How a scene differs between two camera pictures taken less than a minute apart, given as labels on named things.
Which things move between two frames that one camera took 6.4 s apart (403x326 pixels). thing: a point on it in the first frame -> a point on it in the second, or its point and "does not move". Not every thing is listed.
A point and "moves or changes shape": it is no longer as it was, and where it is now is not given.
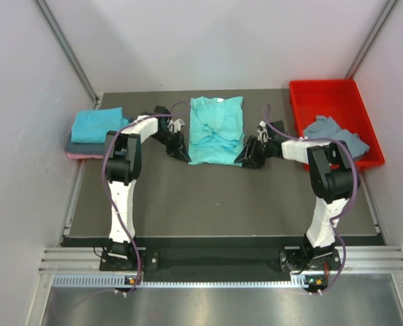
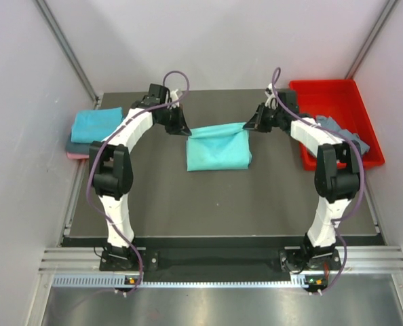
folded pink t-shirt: [83, 156] does not move
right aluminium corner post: [374, 33] does not move
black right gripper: [250, 153] -> [256, 122]
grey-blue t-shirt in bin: [325, 127] does not move
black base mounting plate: [126, 259] does not move
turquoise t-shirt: [216, 130] moves or changes shape
